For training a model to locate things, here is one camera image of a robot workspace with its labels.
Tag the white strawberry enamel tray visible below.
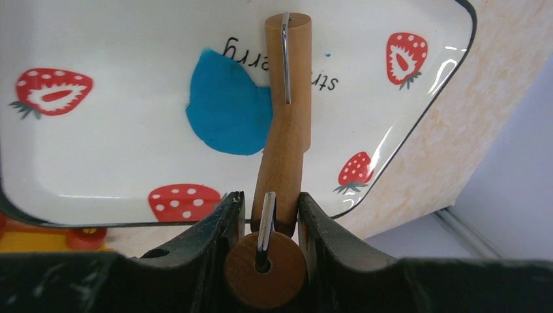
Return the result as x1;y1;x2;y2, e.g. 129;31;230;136
1;1;477;227

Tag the yellow toy brick car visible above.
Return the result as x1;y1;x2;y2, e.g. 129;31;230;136
1;214;110;253

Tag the blue play dough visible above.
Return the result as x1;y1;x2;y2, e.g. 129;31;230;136
185;49;273;156

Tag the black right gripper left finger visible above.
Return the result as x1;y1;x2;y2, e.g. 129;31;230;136
1;192;245;312

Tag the wooden roller tool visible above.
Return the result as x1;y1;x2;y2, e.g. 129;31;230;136
224;12;312;312

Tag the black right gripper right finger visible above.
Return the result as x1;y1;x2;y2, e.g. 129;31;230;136
298;192;552;312

